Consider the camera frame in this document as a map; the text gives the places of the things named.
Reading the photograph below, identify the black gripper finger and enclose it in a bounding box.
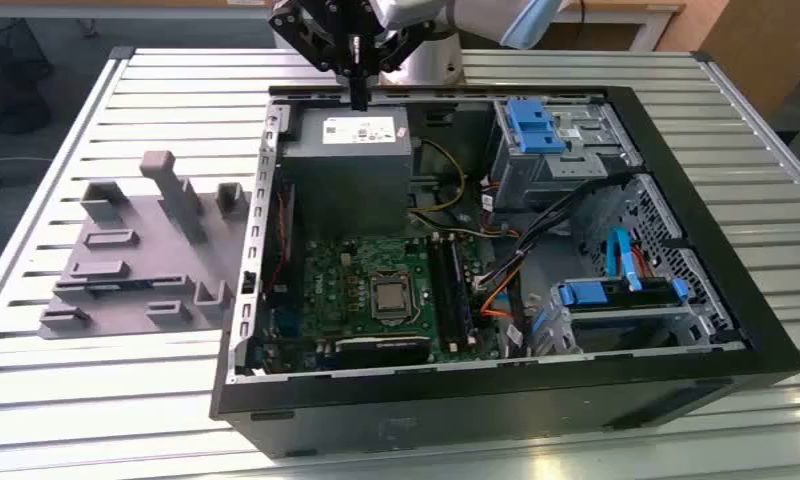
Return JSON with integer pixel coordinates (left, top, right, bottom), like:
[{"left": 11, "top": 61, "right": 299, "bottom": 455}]
[
  {"left": 357, "top": 29, "right": 434, "bottom": 111},
  {"left": 267, "top": 2, "right": 359, "bottom": 111}
]

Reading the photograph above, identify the blue RAM stick white label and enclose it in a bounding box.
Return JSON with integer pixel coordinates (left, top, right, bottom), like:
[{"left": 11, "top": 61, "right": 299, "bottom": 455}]
[{"left": 82, "top": 275, "right": 187, "bottom": 294}]

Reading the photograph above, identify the RAM slot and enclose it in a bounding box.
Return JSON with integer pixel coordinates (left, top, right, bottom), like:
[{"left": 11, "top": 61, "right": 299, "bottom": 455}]
[{"left": 427, "top": 233, "right": 459, "bottom": 352}]

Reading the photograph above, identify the grey power supply unit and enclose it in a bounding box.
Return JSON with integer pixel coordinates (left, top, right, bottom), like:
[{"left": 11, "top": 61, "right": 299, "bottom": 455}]
[{"left": 277, "top": 107, "right": 414, "bottom": 236}]

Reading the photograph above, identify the blue drive bay latch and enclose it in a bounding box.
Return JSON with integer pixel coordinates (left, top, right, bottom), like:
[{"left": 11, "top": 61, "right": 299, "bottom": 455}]
[{"left": 505, "top": 99, "right": 567, "bottom": 155}]

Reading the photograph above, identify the metal drive cage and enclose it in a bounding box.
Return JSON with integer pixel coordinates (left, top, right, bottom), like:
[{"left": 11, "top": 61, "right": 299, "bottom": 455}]
[{"left": 491, "top": 97, "right": 645, "bottom": 211}]

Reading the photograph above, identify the white framed desk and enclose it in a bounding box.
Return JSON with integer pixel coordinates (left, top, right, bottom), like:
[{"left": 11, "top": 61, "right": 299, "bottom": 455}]
[{"left": 538, "top": 0, "right": 686, "bottom": 52}]

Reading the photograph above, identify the black mesh bin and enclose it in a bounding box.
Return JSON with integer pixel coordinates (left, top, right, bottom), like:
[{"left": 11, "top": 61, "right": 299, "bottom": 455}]
[{"left": 0, "top": 18, "right": 52, "bottom": 135}]

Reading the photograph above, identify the grey parts rack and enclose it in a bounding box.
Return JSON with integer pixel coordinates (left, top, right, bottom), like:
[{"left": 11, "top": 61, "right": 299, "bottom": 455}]
[{"left": 35, "top": 149, "right": 254, "bottom": 341}]

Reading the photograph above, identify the silver CPU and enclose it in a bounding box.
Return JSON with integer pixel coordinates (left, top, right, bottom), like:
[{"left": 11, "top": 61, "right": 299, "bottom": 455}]
[{"left": 371, "top": 279, "right": 407, "bottom": 314}]

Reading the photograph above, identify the green motherboard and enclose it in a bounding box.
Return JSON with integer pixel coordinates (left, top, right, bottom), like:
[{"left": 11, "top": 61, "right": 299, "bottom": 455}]
[{"left": 251, "top": 232, "right": 507, "bottom": 374}]

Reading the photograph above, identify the CPU socket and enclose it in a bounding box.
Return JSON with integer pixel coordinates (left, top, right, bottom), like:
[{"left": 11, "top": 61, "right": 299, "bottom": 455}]
[{"left": 366, "top": 268, "right": 419, "bottom": 329}]

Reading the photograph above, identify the hard disk in blue carrier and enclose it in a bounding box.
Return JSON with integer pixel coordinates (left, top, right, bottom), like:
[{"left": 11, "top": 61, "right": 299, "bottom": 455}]
[{"left": 557, "top": 277, "right": 693, "bottom": 314}]

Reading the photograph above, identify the black graphics card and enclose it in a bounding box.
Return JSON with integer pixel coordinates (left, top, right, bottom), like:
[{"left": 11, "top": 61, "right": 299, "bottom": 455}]
[{"left": 331, "top": 335, "right": 434, "bottom": 371}]

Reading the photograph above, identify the blue plastic clip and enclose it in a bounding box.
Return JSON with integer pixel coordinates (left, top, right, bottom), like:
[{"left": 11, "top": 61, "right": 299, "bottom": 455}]
[{"left": 529, "top": 304, "right": 554, "bottom": 346}]

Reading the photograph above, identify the wooden cabinet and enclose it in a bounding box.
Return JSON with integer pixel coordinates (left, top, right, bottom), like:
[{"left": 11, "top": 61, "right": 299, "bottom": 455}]
[{"left": 698, "top": 0, "right": 800, "bottom": 119}]

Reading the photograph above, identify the black PC case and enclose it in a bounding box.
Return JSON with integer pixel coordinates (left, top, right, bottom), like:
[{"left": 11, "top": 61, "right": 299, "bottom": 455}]
[{"left": 209, "top": 84, "right": 800, "bottom": 459}]

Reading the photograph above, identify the yellow wire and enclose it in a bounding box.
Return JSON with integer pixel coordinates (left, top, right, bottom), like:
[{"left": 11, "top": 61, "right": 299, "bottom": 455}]
[{"left": 409, "top": 139, "right": 467, "bottom": 221}]

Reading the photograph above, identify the blue flat wire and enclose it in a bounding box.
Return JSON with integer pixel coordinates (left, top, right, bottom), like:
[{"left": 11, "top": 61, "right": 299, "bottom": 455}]
[{"left": 602, "top": 227, "right": 645, "bottom": 294}]

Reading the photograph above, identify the orange wire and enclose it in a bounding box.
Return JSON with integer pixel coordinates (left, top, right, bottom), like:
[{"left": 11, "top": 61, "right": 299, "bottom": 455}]
[{"left": 478, "top": 272, "right": 527, "bottom": 319}]

